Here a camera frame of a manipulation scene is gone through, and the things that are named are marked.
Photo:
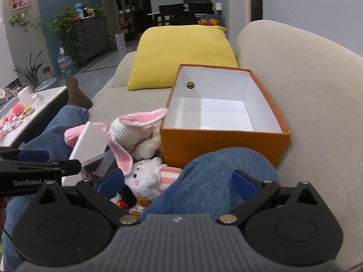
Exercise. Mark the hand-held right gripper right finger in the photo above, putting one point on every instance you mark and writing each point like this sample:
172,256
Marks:
244,182

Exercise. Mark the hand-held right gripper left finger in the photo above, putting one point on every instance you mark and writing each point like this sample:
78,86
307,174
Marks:
109,182

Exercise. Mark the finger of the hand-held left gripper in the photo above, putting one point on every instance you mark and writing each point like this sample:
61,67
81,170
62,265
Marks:
56,167
34,155

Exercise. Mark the dark grey box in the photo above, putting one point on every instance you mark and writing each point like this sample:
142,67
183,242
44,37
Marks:
106,161

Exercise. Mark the pink pouch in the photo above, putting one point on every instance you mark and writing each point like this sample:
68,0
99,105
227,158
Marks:
71,134

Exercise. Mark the white box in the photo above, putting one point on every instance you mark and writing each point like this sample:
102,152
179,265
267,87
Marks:
88,141

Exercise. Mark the orange cardboard box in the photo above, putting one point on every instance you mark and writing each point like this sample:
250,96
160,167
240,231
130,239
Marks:
221,144

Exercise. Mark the black plush toy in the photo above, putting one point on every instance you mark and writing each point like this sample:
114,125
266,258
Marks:
126,195

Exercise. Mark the white striped plush bunny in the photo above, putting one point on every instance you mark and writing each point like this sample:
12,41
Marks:
147,175

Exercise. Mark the pink round trinkets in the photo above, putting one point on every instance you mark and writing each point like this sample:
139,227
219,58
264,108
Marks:
10,124

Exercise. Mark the small yellow toy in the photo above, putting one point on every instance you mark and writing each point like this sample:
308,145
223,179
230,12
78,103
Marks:
28,110

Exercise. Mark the pink fluffy ball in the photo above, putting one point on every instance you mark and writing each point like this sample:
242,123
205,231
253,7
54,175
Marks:
18,110

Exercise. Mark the white marble coffee table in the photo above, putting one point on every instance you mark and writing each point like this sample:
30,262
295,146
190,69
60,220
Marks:
42,104

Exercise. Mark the crocheted white bunny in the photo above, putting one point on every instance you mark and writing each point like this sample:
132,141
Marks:
133,136

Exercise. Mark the white tissue roll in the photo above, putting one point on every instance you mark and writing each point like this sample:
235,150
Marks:
25,96

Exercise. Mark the grey robot vacuum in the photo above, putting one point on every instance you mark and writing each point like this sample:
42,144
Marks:
48,83

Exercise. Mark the potted long-leaf plant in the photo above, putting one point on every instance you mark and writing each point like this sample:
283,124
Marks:
29,70

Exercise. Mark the blue water jug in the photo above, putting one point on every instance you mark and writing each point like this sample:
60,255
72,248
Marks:
65,63

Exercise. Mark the beige sofa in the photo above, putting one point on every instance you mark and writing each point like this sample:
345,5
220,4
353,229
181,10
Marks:
312,90

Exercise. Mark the trailing ivy plant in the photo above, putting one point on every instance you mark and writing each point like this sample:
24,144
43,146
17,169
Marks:
63,28

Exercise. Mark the dark grey dresser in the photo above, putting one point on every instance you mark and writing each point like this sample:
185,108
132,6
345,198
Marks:
90,36

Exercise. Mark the yellow pillow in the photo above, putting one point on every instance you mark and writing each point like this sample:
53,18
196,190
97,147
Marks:
181,56

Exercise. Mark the white paper bag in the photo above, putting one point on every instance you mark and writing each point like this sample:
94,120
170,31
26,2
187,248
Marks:
120,40

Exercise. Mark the blue white canister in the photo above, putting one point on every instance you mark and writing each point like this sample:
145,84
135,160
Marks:
78,10

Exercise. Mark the yellow flowers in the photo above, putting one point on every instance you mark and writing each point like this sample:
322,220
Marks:
90,11

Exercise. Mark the small green plant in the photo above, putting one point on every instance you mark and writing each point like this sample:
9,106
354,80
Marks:
99,10

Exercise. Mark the stacked coloured stools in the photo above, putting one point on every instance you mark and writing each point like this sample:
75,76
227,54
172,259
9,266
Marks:
210,19

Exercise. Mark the dark display shelf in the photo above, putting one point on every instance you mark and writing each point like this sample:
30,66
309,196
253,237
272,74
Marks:
127,17

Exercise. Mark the dining table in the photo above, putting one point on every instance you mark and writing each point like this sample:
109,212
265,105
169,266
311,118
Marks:
151,14

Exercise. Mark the black dining chair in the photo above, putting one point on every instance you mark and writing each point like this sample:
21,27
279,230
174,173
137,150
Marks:
170,12
200,11

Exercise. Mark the white appliance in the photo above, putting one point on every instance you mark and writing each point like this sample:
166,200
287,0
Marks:
218,6

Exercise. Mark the wall outlet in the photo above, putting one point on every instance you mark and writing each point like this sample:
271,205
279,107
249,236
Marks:
46,69

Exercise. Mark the hanging wall plant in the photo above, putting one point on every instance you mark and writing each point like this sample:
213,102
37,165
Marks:
21,19

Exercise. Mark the framed wall photo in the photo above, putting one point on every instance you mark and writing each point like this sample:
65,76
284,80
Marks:
20,0

